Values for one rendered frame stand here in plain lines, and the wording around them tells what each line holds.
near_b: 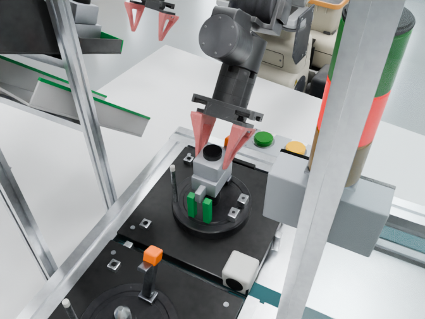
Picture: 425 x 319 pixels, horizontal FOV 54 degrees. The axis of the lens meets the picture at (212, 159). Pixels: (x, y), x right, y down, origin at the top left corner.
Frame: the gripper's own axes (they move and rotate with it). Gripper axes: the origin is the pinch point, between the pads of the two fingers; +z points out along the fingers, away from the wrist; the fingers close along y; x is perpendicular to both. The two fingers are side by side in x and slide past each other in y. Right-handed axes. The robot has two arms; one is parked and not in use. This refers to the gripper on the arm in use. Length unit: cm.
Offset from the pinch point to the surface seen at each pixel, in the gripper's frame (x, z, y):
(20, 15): -20.4, -12.2, -22.9
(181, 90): 47, -8, -31
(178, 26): 242, -53, -140
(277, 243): 7.9, 11.2, 13.0
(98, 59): 189, -10, -166
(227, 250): 1.7, 13.4, 6.3
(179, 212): 1.9, 10.8, -3.6
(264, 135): 24.3, -4.8, 1.3
